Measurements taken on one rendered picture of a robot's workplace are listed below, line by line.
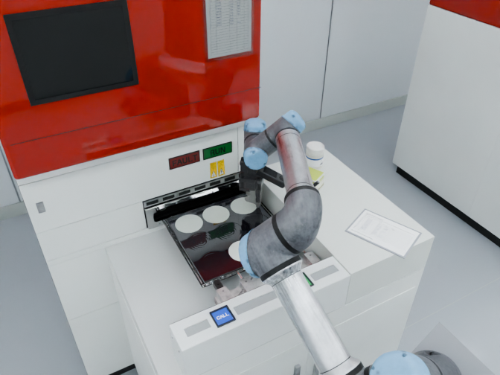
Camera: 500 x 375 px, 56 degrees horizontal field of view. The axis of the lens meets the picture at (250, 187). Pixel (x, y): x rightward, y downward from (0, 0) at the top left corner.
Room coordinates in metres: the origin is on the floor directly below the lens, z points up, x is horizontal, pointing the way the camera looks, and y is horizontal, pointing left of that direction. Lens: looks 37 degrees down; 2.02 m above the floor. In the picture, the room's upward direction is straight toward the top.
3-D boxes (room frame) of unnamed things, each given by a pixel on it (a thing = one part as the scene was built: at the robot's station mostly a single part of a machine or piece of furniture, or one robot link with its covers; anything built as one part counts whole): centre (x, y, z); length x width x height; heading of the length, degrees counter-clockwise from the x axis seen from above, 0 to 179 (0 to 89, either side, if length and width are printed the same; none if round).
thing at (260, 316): (0.88, -0.04, 0.89); 0.55 x 0.09 x 0.14; 119
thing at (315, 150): (1.55, -0.25, 1.01); 0.07 x 0.07 x 0.10
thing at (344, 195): (1.33, -0.31, 0.89); 0.62 x 0.35 x 0.14; 29
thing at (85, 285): (1.63, 0.51, 0.41); 0.82 x 0.70 x 0.82; 119
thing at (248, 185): (1.37, -0.01, 1.05); 0.09 x 0.08 x 0.12; 81
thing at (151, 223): (1.40, 0.19, 0.89); 0.44 x 0.02 x 0.10; 119
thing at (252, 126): (1.36, -0.02, 1.21); 0.09 x 0.08 x 0.11; 0
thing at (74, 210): (1.33, 0.35, 1.02); 0.81 x 0.03 x 0.40; 119
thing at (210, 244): (1.23, 0.07, 0.90); 0.34 x 0.34 x 0.01; 29
